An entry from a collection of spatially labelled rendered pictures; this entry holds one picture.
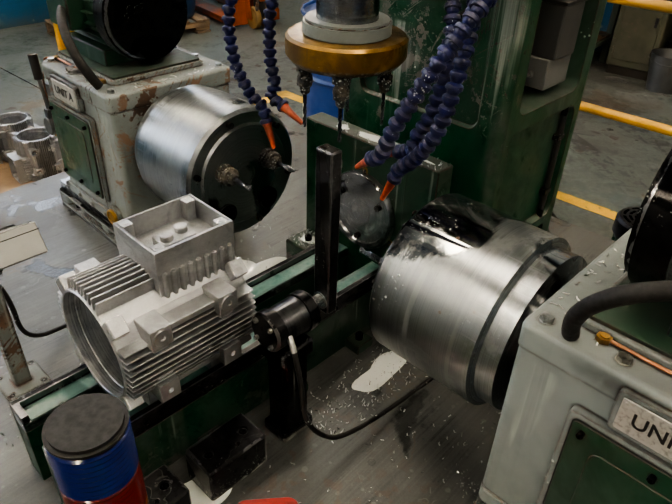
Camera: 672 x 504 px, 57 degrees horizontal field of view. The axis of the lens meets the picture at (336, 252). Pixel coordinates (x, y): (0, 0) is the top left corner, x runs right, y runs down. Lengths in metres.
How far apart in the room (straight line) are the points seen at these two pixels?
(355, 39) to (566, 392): 0.52
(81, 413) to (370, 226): 0.72
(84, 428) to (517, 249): 0.52
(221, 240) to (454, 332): 0.32
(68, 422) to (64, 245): 1.02
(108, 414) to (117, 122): 0.85
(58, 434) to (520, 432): 0.50
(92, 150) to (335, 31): 0.65
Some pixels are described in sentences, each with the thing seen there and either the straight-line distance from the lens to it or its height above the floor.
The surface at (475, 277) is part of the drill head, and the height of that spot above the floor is 1.14.
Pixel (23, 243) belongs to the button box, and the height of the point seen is 1.06.
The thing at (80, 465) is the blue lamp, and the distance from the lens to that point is 0.49.
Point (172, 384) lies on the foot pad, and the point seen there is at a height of 0.98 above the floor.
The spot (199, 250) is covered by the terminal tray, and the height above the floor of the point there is 1.12.
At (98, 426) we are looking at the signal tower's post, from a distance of 0.49.
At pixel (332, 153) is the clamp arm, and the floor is 1.25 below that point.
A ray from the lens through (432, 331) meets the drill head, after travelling 0.79.
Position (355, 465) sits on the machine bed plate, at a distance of 0.98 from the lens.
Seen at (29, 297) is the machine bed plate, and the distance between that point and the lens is 1.37.
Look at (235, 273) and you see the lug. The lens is 0.85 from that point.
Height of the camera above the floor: 1.58
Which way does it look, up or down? 34 degrees down
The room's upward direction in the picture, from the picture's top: 2 degrees clockwise
